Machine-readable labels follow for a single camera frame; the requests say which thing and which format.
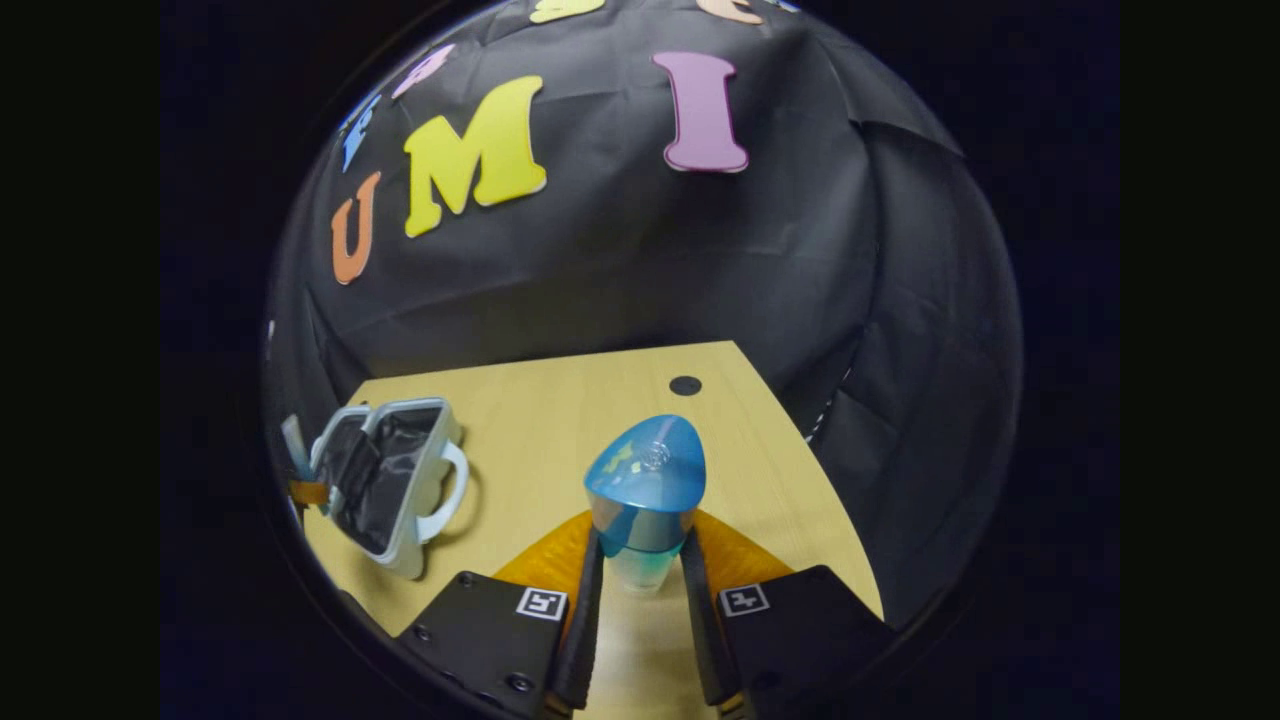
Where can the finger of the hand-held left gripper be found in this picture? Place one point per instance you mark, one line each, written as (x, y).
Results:
(308, 493)

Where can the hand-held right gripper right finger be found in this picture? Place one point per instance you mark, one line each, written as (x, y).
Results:
(700, 650)

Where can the black table grommet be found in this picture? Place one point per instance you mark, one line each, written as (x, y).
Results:
(685, 385)

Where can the blue-capped clear bottle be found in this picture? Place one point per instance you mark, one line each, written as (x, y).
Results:
(645, 480)

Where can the black backdrop cloth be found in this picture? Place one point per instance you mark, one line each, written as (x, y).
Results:
(620, 260)

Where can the light blue suitcase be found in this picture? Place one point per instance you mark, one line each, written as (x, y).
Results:
(385, 480)

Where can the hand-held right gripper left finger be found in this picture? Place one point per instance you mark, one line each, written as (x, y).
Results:
(588, 640)

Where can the small pale blue tube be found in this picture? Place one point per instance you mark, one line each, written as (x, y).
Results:
(296, 450)

